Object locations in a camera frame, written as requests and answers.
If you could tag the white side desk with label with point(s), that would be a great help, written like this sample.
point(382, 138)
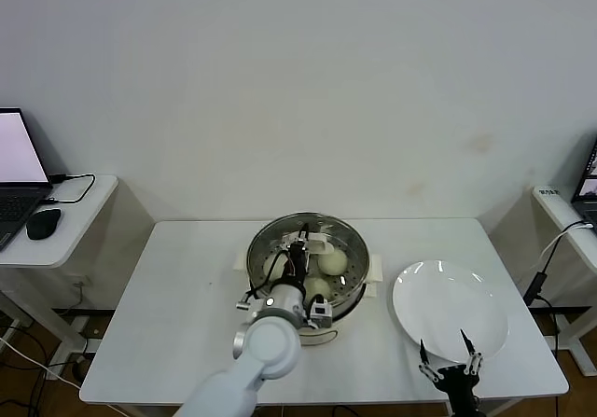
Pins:
point(559, 212)

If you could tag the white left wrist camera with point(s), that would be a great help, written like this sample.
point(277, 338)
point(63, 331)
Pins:
point(322, 312)

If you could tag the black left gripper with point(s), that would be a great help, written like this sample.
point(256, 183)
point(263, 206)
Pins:
point(297, 260)

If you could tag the cream electric cooker pot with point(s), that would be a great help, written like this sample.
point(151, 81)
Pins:
point(375, 272)

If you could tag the white round plate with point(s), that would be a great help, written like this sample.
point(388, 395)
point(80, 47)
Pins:
point(448, 305)

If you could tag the black laptop with white screen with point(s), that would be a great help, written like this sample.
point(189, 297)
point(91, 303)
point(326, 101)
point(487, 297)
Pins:
point(14, 156)

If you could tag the black computer mouse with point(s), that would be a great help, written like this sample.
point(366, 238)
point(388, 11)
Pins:
point(43, 224)

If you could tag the stainless steel steamer basket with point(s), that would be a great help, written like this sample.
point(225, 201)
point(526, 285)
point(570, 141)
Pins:
point(350, 293)

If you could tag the black laptop with dark screen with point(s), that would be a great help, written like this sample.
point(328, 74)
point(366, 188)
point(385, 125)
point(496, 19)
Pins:
point(587, 188)

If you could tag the small desk label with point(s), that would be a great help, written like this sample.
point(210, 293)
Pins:
point(546, 192)

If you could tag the white steamed baozi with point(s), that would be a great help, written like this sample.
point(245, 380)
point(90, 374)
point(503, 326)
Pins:
point(273, 268)
point(332, 263)
point(319, 287)

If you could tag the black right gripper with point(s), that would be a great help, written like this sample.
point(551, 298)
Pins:
point(459, 384)

